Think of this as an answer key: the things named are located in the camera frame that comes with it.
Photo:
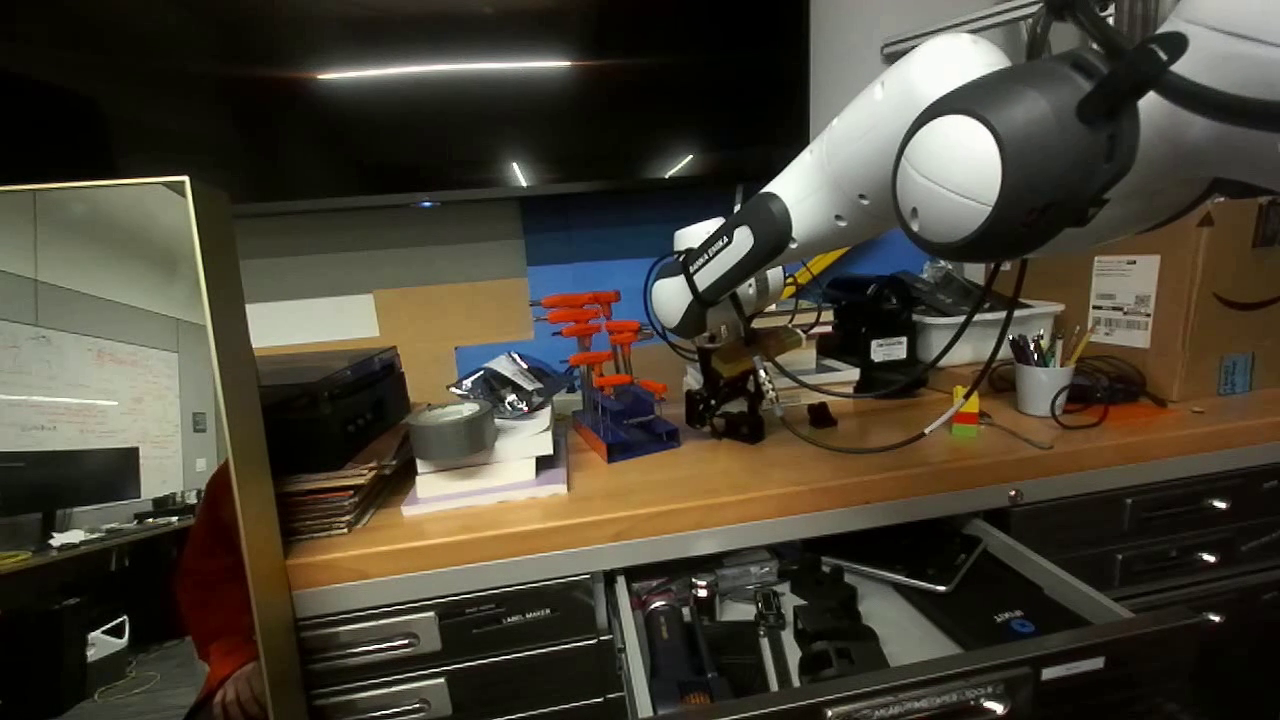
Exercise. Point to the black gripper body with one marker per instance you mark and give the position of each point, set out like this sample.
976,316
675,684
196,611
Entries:
725,376

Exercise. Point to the black small plastic part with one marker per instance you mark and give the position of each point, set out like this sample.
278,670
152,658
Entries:
742,425

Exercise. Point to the black tiny forked part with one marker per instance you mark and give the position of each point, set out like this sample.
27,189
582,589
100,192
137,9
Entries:
821,419

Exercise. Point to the black blocky plastic part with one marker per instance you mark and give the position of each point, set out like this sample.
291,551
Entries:
832,621

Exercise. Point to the black angular plastic part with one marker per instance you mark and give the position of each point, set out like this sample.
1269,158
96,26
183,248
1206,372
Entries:
832,658

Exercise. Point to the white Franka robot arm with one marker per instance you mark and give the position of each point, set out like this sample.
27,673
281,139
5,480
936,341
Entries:
1012,161

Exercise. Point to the open workbench drawer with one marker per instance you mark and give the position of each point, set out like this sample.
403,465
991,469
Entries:
1047,574

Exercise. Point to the closed drawer bank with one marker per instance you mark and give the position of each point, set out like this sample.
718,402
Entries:
1162,535
455,652

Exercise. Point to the tall stack of books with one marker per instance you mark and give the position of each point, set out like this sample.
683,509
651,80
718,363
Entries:
821,372

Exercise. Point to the black device with white label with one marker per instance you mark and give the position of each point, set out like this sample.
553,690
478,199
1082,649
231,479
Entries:
875,334

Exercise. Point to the silver metal tools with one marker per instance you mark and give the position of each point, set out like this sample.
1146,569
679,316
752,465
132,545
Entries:
742,580

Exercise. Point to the black clip part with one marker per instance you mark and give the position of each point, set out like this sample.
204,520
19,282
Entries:
808,577

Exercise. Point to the silver foil bag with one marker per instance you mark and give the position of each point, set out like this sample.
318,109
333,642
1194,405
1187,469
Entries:
504,380

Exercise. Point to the yellow red green lego block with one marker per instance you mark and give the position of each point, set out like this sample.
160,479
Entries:
965,411

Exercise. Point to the short ceiling light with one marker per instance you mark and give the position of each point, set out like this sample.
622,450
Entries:
517,173
683,166

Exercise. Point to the black tablet with light edge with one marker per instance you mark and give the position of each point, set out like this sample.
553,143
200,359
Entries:
920,561

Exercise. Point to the dark hand tools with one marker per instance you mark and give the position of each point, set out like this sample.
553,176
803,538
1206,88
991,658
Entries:
683,642

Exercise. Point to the white paper sheet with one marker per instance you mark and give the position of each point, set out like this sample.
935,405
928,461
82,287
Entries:
915,621

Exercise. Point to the white plastic tub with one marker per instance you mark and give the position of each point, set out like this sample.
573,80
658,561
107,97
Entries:
1002,331

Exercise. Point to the brown cork board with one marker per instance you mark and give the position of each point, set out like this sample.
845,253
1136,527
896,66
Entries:
455,327

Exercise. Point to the pens and tools bunch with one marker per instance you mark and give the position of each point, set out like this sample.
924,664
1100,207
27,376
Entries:
1032,349

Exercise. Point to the white pen cup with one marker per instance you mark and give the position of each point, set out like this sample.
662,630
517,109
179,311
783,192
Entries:
1040,389

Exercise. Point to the small blue item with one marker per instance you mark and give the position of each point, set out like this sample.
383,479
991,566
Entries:
1012,621

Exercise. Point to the stack of dark flat books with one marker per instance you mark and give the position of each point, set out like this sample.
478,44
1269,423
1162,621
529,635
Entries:
346,497

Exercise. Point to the black hard case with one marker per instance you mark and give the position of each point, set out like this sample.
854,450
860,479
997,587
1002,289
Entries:
333,405

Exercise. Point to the long ceiling light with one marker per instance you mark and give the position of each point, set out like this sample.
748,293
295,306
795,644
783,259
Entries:
442,66

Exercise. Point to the cardboard shipping box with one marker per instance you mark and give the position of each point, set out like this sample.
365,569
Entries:
1187,320

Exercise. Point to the person in red hoodie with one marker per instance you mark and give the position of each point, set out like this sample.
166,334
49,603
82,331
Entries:
212,603

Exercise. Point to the dark flat screen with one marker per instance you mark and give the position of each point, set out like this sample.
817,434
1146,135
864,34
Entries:
67,480

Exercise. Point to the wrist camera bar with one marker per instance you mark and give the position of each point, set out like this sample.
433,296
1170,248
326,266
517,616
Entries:
783,341

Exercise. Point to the grey duct tape roll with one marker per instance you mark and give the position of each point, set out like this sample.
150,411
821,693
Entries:
451,429

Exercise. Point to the white wall sheet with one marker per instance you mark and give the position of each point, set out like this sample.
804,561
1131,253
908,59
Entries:
313,320

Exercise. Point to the wooden frame post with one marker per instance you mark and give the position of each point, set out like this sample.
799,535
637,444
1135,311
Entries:
254,465

